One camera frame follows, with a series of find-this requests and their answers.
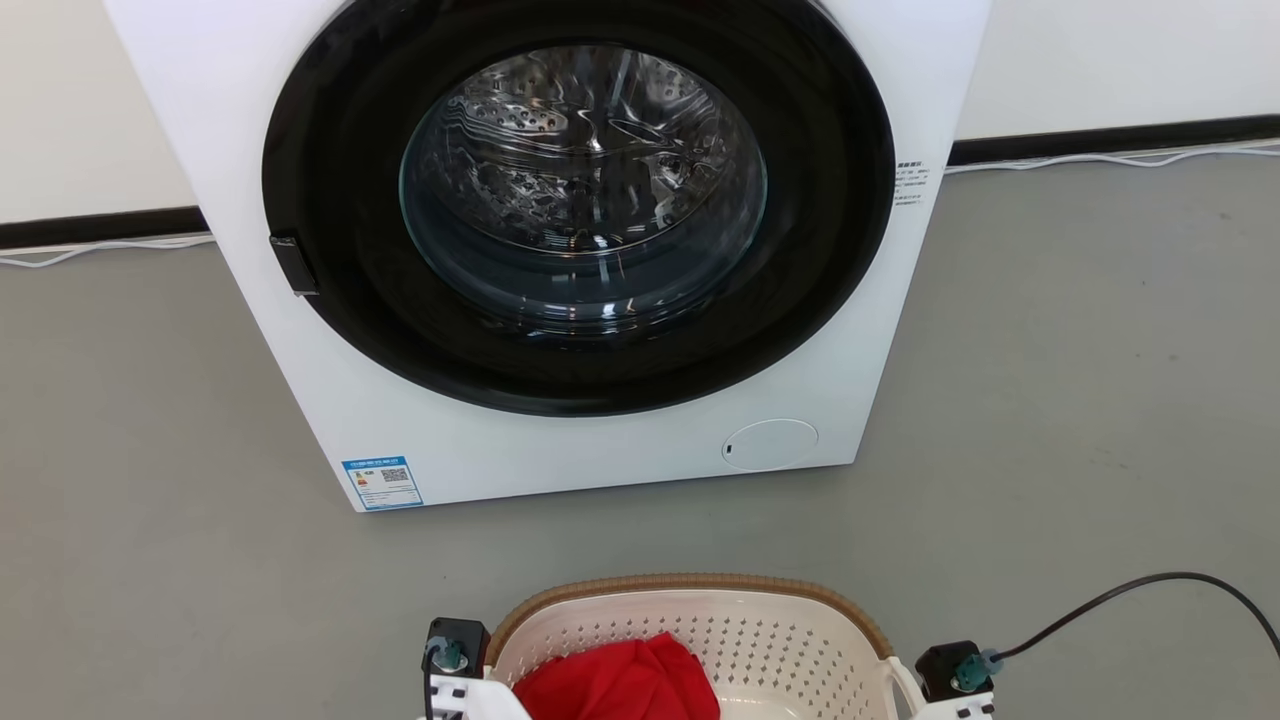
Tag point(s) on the cream perforated laundry basket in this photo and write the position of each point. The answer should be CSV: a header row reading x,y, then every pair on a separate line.
x,y
770,640

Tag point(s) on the small printed text label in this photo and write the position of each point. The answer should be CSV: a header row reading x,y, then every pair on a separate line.
x,y
914,184

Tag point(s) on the red garment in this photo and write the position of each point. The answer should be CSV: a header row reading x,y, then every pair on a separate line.
x,y
620,685

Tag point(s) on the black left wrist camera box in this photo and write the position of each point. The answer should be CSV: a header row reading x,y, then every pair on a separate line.
x,y
462,634

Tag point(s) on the round white filter cover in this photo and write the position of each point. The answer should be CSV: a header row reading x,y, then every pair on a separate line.
x,y
770,445

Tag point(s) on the white front-load washing machine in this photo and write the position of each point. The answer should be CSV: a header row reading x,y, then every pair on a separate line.
x,y
600,455

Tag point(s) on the blue energy label sticker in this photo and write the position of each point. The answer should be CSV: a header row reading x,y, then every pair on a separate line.
x,y
383,483

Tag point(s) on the steel washer drum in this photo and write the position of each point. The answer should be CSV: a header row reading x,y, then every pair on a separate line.
x,y
585,170

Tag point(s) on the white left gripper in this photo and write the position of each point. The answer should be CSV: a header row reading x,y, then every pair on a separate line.
x,y
490,700

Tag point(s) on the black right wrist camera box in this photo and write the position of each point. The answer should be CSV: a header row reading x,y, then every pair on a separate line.
x,y
938,665

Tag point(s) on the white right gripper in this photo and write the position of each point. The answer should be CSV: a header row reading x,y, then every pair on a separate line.
x,y
960,708

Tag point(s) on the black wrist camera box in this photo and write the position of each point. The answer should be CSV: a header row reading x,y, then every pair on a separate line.
x,y
938,665
462,634

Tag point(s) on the black round glass washer door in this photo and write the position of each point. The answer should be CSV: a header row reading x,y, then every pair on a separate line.
x,y
330,150

